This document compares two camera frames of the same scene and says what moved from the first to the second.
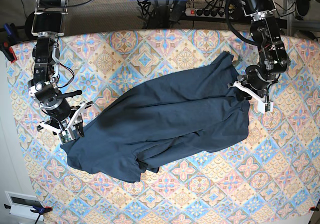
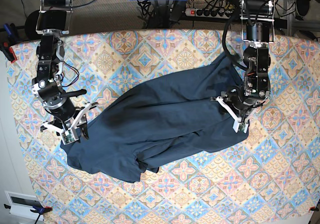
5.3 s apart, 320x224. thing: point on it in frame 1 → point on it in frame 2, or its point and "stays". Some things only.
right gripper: (256, 82) → (234, 99)
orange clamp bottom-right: (313, 208) stays
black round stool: (28, 27) stays
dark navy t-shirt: (194, 113) stays
